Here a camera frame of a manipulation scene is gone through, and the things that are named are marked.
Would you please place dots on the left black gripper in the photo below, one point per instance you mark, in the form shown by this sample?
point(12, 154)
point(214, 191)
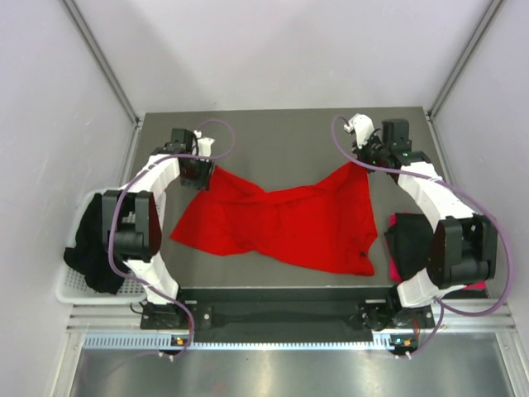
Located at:
point(202, 181)

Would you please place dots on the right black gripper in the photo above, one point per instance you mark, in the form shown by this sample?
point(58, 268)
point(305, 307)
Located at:
point(360, 153)

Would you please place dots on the red t shirt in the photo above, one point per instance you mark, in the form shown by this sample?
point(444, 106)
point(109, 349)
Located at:
point(328, 226)

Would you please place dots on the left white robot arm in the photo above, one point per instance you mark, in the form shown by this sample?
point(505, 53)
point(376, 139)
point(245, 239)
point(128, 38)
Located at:
point(133, 215)

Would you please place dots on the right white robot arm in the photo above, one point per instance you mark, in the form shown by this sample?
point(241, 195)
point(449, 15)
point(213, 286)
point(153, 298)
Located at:
point(464, 245)

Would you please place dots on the folded black t shirt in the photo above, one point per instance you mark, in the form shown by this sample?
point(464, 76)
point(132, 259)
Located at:
point(407, 244)

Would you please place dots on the black t shirt in basket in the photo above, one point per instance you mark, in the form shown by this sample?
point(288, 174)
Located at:
point(88, 256)

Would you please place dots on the white plastic basket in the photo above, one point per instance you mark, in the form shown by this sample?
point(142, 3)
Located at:
point(72, 288)

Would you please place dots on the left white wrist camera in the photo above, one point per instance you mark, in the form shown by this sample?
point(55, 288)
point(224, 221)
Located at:
point(203, 144)

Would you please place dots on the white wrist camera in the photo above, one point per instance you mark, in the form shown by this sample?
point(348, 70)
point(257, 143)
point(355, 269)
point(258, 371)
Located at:
point(361, 127)
point(203, 144)

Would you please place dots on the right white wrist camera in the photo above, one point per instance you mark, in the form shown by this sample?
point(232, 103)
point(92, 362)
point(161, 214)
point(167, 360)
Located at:
point(361, 127)

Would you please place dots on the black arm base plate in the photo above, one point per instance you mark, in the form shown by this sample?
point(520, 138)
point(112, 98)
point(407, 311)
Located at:
point(321, 314)

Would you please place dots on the white slotted cable duct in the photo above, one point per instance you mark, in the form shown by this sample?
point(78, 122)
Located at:
point(170, 342)

